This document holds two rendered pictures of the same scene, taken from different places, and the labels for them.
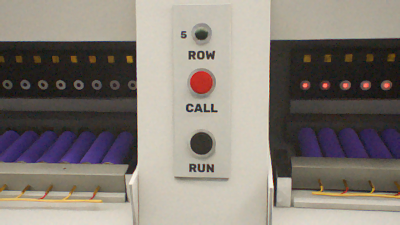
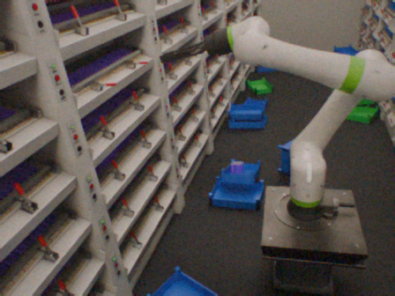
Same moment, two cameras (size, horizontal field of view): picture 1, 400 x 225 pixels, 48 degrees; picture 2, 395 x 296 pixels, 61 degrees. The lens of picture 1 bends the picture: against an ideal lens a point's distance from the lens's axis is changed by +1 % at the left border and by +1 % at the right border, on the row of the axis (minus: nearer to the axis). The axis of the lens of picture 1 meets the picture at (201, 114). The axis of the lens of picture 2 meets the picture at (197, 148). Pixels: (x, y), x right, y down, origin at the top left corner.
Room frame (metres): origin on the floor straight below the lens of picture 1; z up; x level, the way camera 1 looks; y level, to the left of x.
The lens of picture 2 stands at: (-0.23, 1.54, 1.30)
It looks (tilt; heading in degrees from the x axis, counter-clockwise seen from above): 29 degrees down; 285
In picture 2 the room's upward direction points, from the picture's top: 7 degrees counter-clockwise
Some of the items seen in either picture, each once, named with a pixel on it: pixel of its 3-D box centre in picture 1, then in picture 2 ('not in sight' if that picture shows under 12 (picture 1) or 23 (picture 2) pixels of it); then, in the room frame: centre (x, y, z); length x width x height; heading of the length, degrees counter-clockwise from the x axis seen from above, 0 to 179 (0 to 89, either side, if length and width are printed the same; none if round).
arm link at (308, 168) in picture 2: not in sight; (307, 176); (-0.36, 0.38, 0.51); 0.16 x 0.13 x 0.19; 89
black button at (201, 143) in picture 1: (201, 142); not in sight; (0.31, 0.00, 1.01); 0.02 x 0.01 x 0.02; 84
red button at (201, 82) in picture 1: (201, 82); not in sight; (0.31, 0.00, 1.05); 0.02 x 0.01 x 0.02; 84
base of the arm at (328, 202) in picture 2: not in sight; (320, 204); (-0.41, 0.39, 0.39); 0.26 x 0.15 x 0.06; 177
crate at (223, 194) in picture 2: not in sight; (236, 192); (-0.01, -0.13, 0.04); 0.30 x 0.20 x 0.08; 174
